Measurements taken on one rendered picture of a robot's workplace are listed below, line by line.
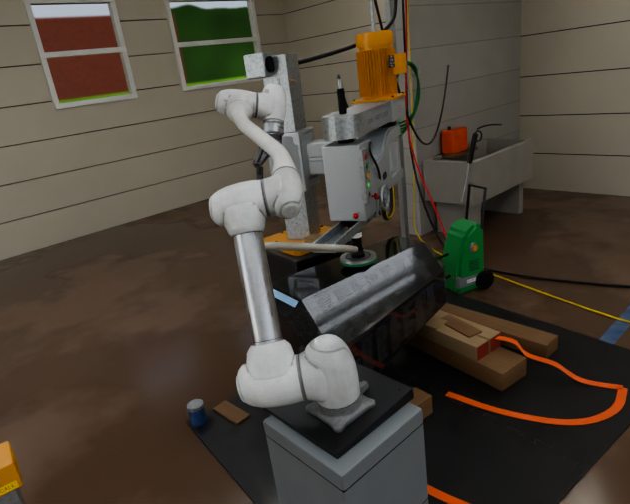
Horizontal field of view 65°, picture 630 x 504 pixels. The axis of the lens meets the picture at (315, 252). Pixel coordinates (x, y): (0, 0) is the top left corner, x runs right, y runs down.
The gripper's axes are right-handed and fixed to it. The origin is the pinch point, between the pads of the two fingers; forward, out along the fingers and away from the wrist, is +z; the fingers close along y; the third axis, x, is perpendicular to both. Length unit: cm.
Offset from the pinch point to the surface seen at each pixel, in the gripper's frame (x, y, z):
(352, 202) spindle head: 9, 72, 0
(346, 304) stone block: 10, 70, 55
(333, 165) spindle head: 15, 62, -19
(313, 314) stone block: 16, 51, 60
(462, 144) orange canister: 81, 384, -102
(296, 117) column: 77, 100, -64
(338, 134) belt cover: 7, 55, -33
